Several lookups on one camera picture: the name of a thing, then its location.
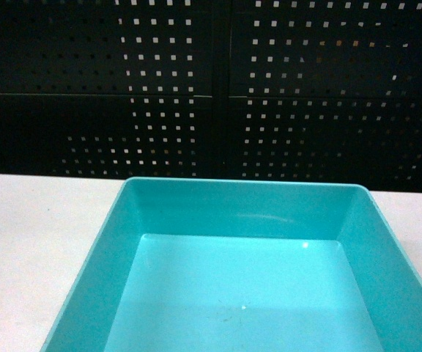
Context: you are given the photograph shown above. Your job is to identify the black perforated pegboard panel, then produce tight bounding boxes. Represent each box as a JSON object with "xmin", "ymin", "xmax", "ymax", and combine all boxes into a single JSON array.
[
  {"xmin": 227, "ymin": 1, "xmax": 422, "ymax": 191},
  {"xmin": 0, "ymin": 1, "xmax": 232, "ymax": 179}
]

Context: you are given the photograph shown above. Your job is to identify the black perforated pegboard panel right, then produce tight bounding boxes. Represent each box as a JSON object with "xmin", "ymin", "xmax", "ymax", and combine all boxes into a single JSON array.
[{"xmin": 227, "ymin": 1, "xmax": 422, "ymax": 191}]

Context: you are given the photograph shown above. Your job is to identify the teal plastic storage box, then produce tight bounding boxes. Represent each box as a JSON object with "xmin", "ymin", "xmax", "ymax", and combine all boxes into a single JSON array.
[{"xmin": 42, "ymin": 177, "xmax": 422, "ymax": 351}]

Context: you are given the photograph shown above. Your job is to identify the black perforated pegboard panel left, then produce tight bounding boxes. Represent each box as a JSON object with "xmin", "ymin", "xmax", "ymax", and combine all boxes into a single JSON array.
[{"xmin": 0, "ymin": 1, "xmax": 232, "ymax": 179}]

